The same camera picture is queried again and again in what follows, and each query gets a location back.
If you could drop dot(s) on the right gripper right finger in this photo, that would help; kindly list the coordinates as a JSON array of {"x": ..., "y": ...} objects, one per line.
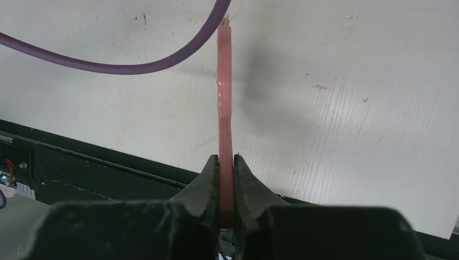
[{"x": 252, "y": 233}]

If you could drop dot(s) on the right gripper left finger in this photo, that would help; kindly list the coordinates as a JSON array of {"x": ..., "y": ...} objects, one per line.
[{"x": 186, "y": 226}]

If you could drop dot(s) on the pink plastic hand brush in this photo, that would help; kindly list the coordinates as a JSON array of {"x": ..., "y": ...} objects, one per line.
[{"x": 224, "y": 102}]

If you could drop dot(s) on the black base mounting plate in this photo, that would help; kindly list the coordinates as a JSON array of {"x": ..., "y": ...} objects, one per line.
[{"x": 97, "y": 198}]

